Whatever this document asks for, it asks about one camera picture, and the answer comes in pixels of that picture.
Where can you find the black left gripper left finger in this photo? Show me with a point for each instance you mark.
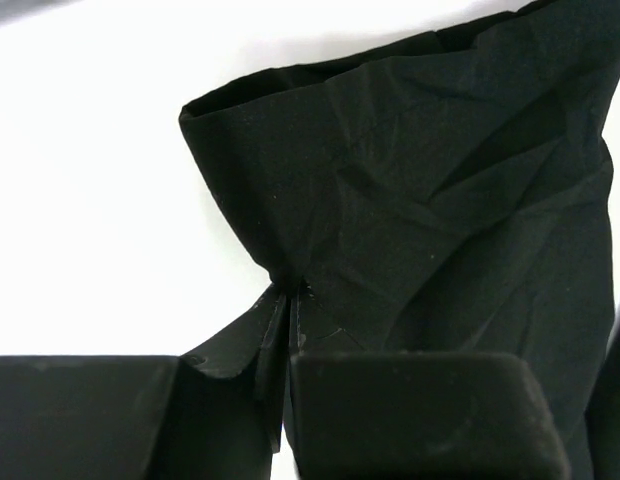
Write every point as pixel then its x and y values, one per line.
pixel 253 347

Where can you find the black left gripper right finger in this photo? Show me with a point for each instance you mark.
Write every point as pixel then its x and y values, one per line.
pixel 314 331

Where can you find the black trousers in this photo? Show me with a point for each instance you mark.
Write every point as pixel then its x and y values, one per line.
pixel 445 192

